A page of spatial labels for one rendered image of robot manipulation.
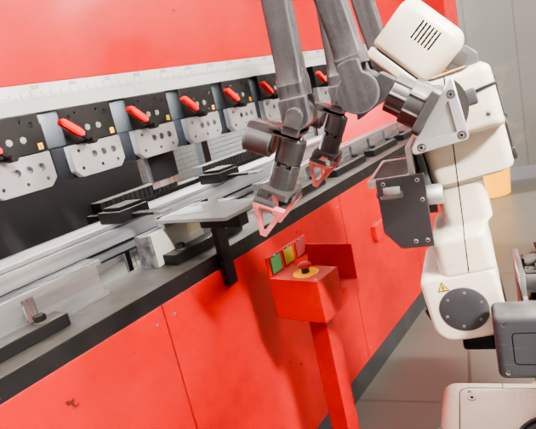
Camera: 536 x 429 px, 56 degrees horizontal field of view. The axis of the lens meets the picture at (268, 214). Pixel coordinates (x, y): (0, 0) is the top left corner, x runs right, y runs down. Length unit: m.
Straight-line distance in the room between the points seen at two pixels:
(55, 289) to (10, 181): 0.26
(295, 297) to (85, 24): 0.87
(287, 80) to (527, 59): 4.33
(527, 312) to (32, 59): 1.17
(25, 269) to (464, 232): 1.12
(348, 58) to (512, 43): 4.29
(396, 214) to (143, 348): 0.66
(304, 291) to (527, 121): 4.13
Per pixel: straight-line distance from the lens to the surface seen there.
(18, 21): 1.30
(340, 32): 0.98
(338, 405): 1.62
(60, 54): 1.33
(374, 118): 3.46
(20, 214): 1.82
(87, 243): 1.61
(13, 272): 1.50
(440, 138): 0.96
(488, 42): 5.20
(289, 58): 1.00
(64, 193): 1.90
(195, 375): 1.41
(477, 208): 1.17
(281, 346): 1.70
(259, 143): 1.03
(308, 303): 1.37
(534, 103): 5.25
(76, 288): 1.29
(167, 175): 1.50
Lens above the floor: 1.27
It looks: 13 degrees down
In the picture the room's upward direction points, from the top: 13 degrees counter-clockwise
